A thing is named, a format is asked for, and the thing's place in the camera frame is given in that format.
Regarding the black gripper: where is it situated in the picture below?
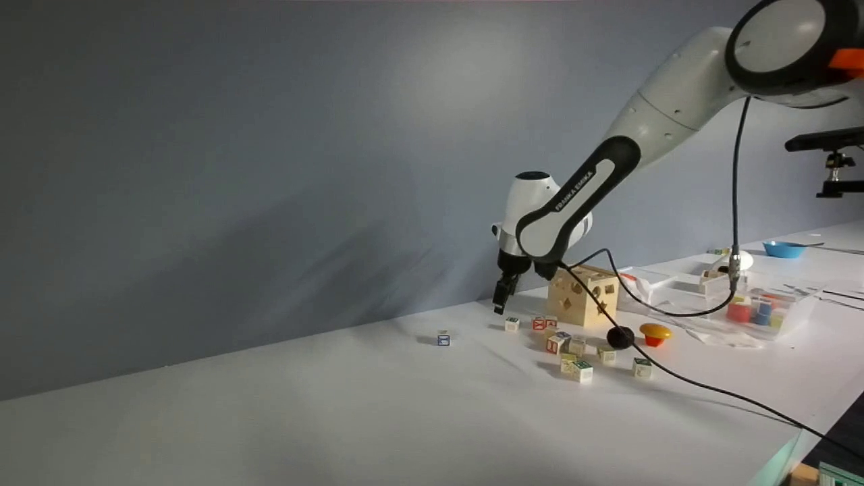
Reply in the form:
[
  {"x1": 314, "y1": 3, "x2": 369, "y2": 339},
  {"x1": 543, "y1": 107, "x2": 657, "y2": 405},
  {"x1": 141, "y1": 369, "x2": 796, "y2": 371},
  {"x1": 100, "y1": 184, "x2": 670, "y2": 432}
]
[{"x1": 489, "y1": 248, "x2": 535, "y2": 316}]

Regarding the wooden shape sorter box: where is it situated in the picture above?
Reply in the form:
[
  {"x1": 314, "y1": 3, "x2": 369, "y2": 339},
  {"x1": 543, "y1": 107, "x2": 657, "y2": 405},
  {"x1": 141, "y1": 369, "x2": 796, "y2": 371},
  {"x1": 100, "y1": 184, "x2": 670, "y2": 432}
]
[{"x1": 546, "y1": 263, "x2": 624, "y2": 333}]

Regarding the black rounded cube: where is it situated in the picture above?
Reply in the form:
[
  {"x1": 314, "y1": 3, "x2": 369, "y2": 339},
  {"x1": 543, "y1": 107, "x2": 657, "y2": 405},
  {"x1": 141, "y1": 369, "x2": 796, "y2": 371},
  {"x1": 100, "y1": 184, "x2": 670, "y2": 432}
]
[{"x1": 604, "y1": 325, "x2": 638, "y2": 352}]

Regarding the white plastic tray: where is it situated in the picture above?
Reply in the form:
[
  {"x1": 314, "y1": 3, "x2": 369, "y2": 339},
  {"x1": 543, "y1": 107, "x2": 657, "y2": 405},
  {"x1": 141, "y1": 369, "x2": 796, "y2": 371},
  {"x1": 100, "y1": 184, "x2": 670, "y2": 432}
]
[{"x1": 617, "y1": 267, "x2": 716, "y2": 312}]

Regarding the clear box of coloured pieces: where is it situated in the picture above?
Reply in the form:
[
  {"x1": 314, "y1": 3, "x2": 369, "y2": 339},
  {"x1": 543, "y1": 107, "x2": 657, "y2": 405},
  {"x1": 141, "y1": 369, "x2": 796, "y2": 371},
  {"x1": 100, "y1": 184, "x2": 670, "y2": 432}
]
[{"x1": 712, "y1": 288, "x2": 811, "y2": 352}]

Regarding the blue bowl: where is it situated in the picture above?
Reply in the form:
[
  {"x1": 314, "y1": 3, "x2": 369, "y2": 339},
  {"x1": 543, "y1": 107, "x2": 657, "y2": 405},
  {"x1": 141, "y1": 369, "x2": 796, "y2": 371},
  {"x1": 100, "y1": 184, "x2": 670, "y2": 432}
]
[{"x1": 762, "y1": 239, "x2": 811, "y2": 263}]

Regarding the black clamp stand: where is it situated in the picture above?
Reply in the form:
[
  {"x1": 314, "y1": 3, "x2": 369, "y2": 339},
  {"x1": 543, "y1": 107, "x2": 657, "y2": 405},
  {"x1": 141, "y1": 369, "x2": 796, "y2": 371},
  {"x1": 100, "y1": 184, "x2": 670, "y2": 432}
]
[{"x1": 784, "y1": 124, "x2": 864, "y2": 204}]

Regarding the teal box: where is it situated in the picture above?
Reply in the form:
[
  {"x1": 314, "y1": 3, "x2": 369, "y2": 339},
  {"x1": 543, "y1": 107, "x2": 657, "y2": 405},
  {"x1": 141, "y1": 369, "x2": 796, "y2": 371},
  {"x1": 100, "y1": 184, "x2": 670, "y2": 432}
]
[{"x1": 812, "y1": 456, "x2": 864, "y2": 486}]

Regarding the long black cable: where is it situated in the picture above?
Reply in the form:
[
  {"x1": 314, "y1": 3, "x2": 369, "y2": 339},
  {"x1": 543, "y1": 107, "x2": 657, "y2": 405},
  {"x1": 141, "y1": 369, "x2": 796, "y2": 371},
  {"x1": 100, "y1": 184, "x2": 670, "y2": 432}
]
[{"x1": 551, "y1": 256, "x2": 864, "y2": 455}]

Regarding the black cable with connector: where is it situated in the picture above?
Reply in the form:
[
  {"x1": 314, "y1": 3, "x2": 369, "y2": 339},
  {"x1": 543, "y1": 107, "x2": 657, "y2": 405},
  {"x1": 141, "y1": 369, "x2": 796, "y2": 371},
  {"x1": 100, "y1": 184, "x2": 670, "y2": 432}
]
[{"x1": 574, "y1": 93, "x2": 757, "y2": 323}]

